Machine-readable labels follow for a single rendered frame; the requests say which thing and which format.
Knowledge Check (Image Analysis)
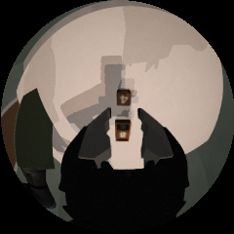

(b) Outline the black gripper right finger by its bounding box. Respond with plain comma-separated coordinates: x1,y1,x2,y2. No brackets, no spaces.
137,108,189,188

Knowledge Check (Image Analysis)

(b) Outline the brown wooden cube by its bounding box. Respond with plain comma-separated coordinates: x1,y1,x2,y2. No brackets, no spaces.
117,124,129,138
117,90,132,106

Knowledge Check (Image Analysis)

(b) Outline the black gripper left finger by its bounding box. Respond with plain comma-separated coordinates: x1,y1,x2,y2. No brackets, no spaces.
58,107,111,192

